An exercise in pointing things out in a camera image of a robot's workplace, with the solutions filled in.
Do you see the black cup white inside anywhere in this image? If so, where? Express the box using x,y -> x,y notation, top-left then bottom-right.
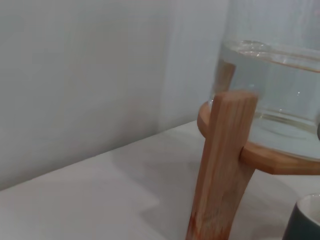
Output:
282,192 -> 320,240

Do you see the wooden dispenser stand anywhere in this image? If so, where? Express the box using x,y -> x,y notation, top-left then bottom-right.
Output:
184,61 -> 320,240

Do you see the glass water dispenser jar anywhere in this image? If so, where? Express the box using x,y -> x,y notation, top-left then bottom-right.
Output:
208,0 -> 320,161

